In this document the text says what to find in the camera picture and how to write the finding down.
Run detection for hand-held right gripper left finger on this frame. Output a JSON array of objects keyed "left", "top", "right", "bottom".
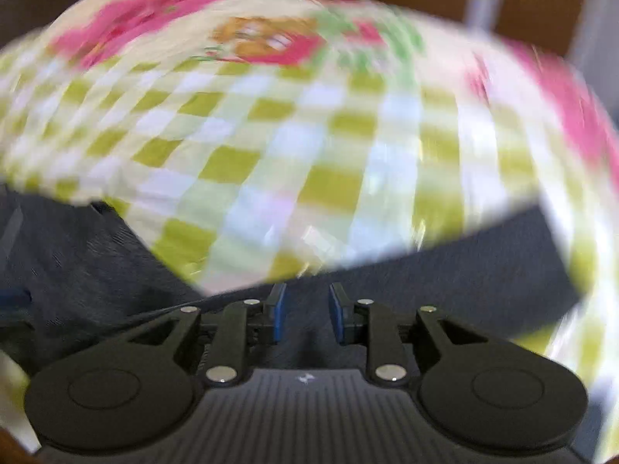
[{"left": 123, "top": 283, "right": 288, "bottom": 388}]

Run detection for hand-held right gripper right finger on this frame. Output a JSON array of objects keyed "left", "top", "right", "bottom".
[{"left": 329, "top": 283, "right": 490, "bottom": 388}]

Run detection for dark grey pants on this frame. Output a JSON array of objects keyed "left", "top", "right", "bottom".
[{"left": 0, "top": 184, "right": 581, "bottom": 373}]

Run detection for checked printed blanket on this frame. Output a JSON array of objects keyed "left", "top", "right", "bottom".
[{"left": 0, "top": 0, "right": 619, "bottom": 464}]

